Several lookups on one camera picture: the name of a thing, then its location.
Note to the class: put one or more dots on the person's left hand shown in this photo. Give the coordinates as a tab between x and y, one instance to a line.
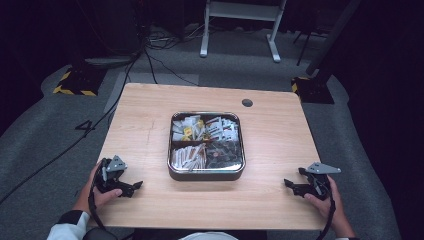
88	196

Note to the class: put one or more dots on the pile of white brown stick packets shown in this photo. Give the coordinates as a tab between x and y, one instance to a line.
188	156

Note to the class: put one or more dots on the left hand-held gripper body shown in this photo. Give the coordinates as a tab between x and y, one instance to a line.
111	175

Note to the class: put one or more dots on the black tripod legs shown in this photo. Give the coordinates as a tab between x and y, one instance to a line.
305	43

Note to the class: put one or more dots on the person's right hand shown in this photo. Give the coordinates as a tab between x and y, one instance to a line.
333	210

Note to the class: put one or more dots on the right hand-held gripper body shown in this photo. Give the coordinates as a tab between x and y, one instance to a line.
316	185

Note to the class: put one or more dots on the dark square compartment box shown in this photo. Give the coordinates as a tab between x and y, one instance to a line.
206	176

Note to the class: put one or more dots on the white metal stand frame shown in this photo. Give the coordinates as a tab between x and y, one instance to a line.
240	10

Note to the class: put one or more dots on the black yellow striped stand base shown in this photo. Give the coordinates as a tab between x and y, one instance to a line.
313	90
80	81

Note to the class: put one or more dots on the person's white shirt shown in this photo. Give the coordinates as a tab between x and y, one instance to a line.
208	236

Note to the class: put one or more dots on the pile of white yellow sachets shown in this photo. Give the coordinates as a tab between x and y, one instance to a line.
188	130

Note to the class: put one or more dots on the pile of dark packets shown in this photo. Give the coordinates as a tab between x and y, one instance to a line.
228	155

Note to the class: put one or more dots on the black slanted stand pole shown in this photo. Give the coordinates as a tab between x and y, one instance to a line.
333	36

